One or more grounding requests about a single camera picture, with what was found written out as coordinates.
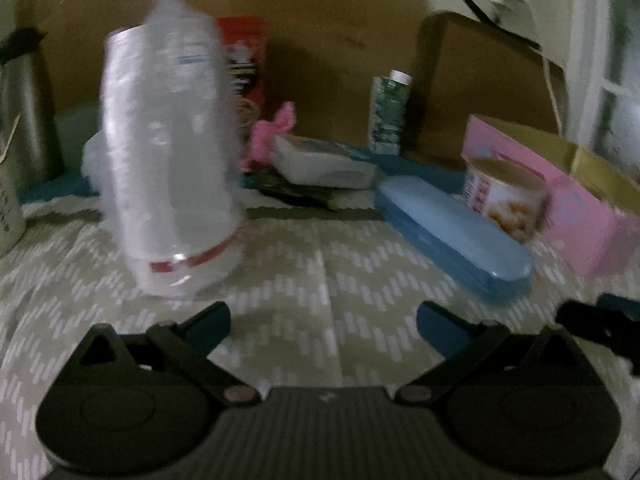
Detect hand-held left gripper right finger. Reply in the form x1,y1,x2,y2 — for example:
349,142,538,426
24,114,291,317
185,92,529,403
395,301,596,406

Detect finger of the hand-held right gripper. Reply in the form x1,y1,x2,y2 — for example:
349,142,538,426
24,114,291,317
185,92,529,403
555,292,640,376

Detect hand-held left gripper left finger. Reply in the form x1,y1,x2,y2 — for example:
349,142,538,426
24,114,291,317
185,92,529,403
80,301,261,406

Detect pink cardboard box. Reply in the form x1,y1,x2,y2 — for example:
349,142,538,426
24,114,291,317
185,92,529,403
460,114,640,278

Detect clear sleeve of plastic cups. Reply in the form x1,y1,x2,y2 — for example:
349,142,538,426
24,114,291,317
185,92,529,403
82,0,248,301

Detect pink soft toy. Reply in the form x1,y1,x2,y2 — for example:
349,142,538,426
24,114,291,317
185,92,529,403
242,101,297,171

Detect blue plastic case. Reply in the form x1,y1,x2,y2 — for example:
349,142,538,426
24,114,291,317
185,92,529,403
375,177,533,303

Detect chevron patterned tablecloth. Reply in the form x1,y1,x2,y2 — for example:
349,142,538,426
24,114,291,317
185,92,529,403
0,195,640,480

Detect round cookie tin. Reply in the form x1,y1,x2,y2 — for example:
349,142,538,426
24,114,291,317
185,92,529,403
462,156,551,243

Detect dark flat packet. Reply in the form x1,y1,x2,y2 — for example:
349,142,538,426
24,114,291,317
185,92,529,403
255,175,351,210

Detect wet wipes pack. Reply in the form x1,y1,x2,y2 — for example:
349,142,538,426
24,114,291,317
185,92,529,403
272,135,378,190

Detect teal mat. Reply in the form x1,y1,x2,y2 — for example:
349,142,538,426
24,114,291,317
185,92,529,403
20,105,471,211

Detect green white carton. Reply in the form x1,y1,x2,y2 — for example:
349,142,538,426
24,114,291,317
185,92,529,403
367,70,413,156

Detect brown cardboard box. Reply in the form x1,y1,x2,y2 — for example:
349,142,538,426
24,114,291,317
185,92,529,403
410,11,568,161

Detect red snack bag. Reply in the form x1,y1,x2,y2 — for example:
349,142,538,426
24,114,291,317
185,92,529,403
215,16,271,121

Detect steel thermos flask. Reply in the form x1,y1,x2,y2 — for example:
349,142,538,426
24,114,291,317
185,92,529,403
0,27,66,186

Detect black tape strip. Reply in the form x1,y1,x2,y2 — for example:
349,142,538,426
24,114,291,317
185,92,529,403
462,0,541,51

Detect large cardboard sheet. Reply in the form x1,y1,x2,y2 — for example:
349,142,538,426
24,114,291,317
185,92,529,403
15,0,431,146

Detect white cable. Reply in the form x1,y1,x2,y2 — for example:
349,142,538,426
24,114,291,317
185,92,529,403
520,0,566,136

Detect window frame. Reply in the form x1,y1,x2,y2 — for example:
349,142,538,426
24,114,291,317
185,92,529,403
570,0,640,183

